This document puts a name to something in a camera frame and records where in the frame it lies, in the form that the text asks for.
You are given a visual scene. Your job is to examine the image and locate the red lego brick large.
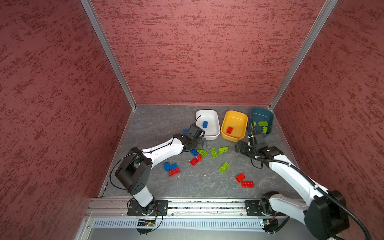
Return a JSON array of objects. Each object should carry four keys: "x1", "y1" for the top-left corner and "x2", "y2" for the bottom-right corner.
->
[
  {"x1": 241, "y1": 181, "x2": 255, "y2": 189},
  {"x1": 169, "y1": 168, "x2": 181, "y2": 177}
]

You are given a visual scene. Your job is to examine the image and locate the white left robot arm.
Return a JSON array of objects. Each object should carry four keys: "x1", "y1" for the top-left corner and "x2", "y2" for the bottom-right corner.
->
[{"x1": 115, "y1": 124, "x2": 205, "y2": 210}]

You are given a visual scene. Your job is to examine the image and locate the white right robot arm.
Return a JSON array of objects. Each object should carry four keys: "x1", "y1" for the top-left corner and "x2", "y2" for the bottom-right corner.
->
[{"x1": 235, "y1": 136, "x2": 350, "y2": 240}]

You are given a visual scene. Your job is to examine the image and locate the green lego brick tilted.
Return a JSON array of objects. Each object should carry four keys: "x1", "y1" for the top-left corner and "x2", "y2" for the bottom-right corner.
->
[{"x1": 197, "y1": 150, "x2": 208, "y2": 158}]

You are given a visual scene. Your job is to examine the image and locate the green lego brick upright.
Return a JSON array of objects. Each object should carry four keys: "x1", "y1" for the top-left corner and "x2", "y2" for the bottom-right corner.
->
[{"x1": 210, "y1": 148, "x2": 219, "y2": 159}]

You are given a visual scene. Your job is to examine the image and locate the white plastic container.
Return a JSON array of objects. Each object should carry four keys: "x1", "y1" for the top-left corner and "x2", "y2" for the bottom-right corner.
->
[{"x1": 196, "y1": 110, "x2": 221, "y2": 141}]

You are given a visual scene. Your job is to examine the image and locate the blue lego brick small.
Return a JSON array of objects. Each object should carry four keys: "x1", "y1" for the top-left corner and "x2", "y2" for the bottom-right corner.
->
[{"x1": 170, "y1": 164, "x2": 178, "y2": 170}]

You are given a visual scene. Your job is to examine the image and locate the dark teal plastic container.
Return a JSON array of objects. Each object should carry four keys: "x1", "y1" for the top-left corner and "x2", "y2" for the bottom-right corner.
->
[{"x1": 251, "y1": 107, "x2": 274, "y2": 137}]

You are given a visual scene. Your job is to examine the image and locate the yellow plastic container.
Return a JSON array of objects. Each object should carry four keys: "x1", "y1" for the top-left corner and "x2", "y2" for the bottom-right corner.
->
[{"x1": 221, "y1": 111, "x2": 248, "y2": 143}]

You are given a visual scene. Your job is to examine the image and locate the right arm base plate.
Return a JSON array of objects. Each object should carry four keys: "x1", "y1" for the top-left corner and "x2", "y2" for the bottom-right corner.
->
[{"x1": 245, "y1": 200, "x2": 273, "y2": 217}]

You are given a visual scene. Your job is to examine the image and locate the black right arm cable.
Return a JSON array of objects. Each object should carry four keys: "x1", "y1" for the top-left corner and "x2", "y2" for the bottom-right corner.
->
[{"x1": 246, "y1": 119, "x2": 373, "y2": 240}]

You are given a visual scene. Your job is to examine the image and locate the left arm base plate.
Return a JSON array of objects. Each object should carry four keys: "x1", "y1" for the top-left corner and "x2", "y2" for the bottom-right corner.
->
[{"x1": 127, "y1": 199, "x2": 169, "y2": 216}]

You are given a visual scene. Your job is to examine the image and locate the white slotted cable duct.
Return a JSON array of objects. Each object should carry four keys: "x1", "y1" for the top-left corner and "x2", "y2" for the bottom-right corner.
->
[{"x1": 92, "y1": 218, "x2": 265, "y2": 232}]

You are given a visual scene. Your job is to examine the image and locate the aluminium front rail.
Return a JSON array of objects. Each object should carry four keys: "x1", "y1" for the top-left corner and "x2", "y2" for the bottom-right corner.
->
[{"x1": 85, "y1": 197, "x2": 271, "y2": 218}]

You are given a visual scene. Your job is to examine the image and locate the aluminium right corner post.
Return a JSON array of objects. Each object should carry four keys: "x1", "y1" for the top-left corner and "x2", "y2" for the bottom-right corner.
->
[{"x1": 269, "y1": 0, "x2": 338, "y2": 111}]

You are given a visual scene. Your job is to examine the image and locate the aluminium corner post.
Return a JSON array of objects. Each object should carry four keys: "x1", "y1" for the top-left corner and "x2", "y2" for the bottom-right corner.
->
[
  {"x1": 269, "y1": 0, "x2": 338, "y2": 111},
  {"x1": 81, "y1": 0, "x2": 137, "y2": 110}
]

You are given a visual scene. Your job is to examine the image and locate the aluminium left corner post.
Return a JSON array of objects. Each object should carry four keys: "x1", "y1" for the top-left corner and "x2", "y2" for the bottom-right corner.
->
[{"x1": 81, "y1": 0, "x2": 137, "y2": 110}]

